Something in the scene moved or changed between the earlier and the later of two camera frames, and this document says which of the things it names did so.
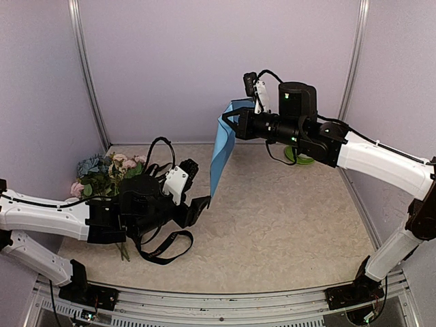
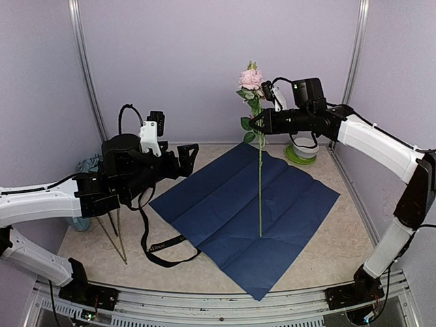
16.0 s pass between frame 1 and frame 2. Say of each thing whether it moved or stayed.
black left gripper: moved
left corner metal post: stayed
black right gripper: moved
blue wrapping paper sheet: moved
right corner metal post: stayed
